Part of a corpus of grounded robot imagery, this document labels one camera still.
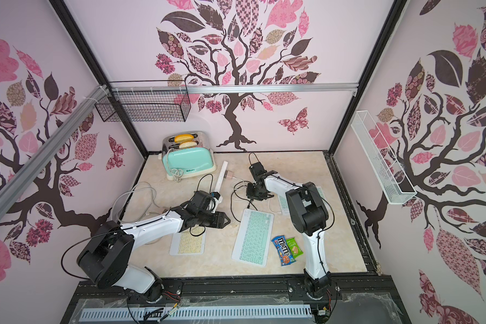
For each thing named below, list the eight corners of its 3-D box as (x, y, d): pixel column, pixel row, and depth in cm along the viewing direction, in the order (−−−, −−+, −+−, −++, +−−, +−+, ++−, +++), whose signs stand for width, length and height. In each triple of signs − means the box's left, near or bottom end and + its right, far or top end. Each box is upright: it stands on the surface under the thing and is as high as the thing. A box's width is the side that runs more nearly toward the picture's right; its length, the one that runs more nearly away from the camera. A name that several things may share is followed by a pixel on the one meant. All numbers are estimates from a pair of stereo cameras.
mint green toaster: (175, 188, 105) (163, 165, 91) (168, 160, 119) (156, 136, 104) (218, 173, 112) (214, 150, 97) (207, 148, 125) (202, 124, 111)
